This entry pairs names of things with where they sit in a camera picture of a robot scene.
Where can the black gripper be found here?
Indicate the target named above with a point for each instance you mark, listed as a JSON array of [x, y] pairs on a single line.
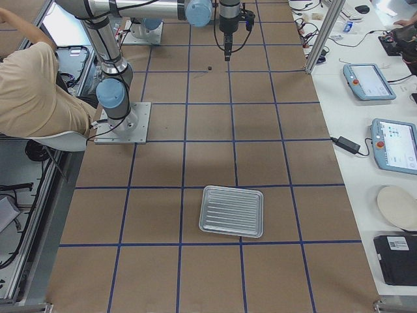
[[227, 23]]

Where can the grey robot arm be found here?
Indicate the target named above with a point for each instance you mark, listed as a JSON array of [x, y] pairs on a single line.
[[141, 27], [117, 74]]

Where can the ribbed metal tray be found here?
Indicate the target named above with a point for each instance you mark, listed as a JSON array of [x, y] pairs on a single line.
[[232, 211]]

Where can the black computer mouse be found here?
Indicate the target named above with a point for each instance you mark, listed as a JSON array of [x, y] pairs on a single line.
[[362, 9]]

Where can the far teach pendant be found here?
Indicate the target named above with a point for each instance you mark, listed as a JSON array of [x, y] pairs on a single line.
[[367, 82]]

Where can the teach pendant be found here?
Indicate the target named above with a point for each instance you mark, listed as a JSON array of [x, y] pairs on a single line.
[[367, 82], [394, 145]]

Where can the black power adapter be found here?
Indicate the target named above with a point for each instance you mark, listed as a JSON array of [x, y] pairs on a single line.
[[346, 144]]

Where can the white chair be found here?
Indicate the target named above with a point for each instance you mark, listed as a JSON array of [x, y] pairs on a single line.
[[69, 141]]

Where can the near teach pendant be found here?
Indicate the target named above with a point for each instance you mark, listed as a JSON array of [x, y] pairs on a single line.
[[394, 145]]

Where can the person in beige shirt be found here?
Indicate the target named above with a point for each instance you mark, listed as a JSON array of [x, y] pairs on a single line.
[[34, 103]]

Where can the beige round plate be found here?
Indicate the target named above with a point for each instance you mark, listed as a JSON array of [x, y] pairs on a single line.
[[398, 207]]

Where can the black tablet device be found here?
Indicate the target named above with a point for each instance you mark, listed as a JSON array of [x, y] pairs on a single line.
[[397, 258]]

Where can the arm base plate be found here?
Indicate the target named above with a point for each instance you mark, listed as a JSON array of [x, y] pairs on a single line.
[[153, 38], [132, 130]]

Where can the aluminium frame post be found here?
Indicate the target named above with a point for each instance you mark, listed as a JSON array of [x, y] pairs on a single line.
[[324, 32]]

